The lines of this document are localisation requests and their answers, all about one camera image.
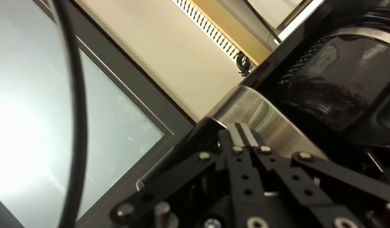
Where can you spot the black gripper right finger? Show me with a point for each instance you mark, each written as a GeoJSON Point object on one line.
{"type": "Point", "coordinates": [328, 195]}

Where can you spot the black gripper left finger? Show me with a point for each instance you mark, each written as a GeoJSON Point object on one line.
{"type": "Point", "coordinates": [208, 189]}

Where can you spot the black steel coffee maker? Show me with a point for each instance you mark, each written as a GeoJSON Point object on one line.
{"type": "Point", "coordinates": [258, 101]}

